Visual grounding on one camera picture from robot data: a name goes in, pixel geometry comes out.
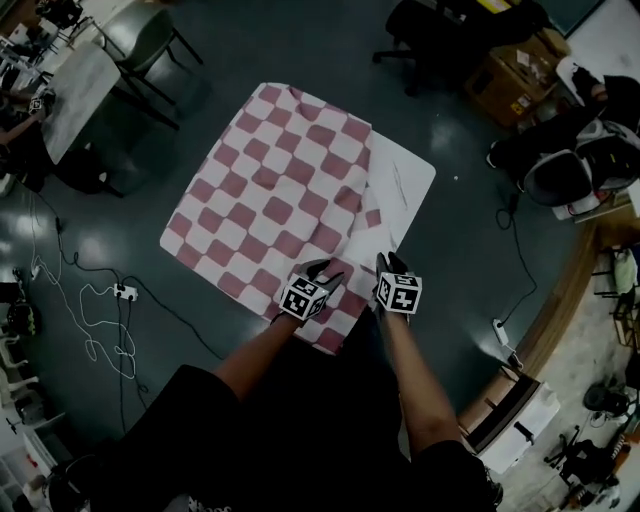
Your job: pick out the black office chair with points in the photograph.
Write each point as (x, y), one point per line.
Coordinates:
(440, 35)

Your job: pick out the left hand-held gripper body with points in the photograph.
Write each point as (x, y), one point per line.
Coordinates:
(303, 299)

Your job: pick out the grey white chair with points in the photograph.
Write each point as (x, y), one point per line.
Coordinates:
(560, 179)

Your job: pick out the white table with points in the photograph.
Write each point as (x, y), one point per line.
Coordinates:
(416, 170)

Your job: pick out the person's left forearm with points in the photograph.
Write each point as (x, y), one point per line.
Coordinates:
(260, 353)

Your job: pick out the brown cardboard box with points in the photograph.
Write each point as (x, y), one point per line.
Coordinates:
(515, 75)

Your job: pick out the white power strip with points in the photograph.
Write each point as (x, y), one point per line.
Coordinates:
(501, 332)
(126, 292)

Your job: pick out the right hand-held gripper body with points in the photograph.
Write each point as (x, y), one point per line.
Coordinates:
(398, 294)

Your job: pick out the black chair base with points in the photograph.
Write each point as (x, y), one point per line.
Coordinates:
(585, 460)

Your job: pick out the person's black shirt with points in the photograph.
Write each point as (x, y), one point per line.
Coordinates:
(310, 440)

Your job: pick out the green chair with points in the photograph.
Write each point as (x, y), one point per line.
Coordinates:
(150, 40)

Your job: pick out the red white checkered tablecloth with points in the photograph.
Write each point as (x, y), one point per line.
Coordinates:
(270, 200)

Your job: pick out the white plastic chair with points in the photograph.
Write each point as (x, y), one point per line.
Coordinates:
(14, 360)

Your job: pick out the person's right forearm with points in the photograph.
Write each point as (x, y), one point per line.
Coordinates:
(423, 390)

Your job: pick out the grey marbled table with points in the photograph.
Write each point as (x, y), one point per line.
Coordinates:
(80, 95)

